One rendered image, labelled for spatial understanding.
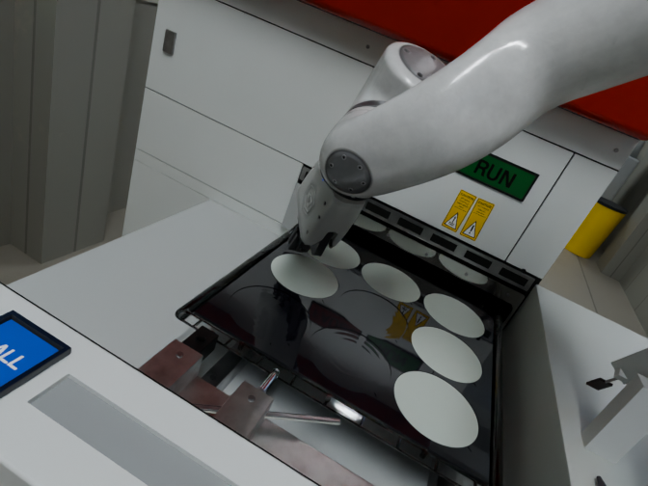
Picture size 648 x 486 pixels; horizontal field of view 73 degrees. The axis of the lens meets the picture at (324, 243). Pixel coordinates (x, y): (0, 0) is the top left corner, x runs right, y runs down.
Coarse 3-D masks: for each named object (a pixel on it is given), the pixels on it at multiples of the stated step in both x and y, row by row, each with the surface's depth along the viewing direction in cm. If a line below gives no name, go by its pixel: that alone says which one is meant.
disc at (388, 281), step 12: (372, 264) 72; (384, 264) 74; (372, 276) 69; (384, 276) 70; (396, 276) 72; (384, 288) 67; (396, 288) 68; (408, 288) 69; (396, 300) 65; (408, 300) 66
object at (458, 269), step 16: (288, 208) 82; (288, 224) 84; (368, 224) 78; (384, 224) 77; (400, 240) 77; (416, 240) 76; (432, 256) 76; (448, 256) 75; (448, 272) 75; (464, 272) 74; (480, 272) 74; (480, 288) 74; (496, 288) 74; (512, 288) 73; (512, 304) 73
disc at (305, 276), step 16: (288, 256) 65; (304, 256) 66; (272, 272) 60; (288, 272) 61; (304, 272) 63; (320, 272) 64; (288, 288) 58; (304, 288) 59; (320, 288) 61; (336, 288) 62
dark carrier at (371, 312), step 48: (240, 288) 54; (432, 288) 72; (240, 336) 47; (288, 336) 50; (336, 336) 53; (384, 336) 56; (336, 384) 46; (384, 384) 49; (480, 384) 55; (480, 432) 47; (480, 480) 42
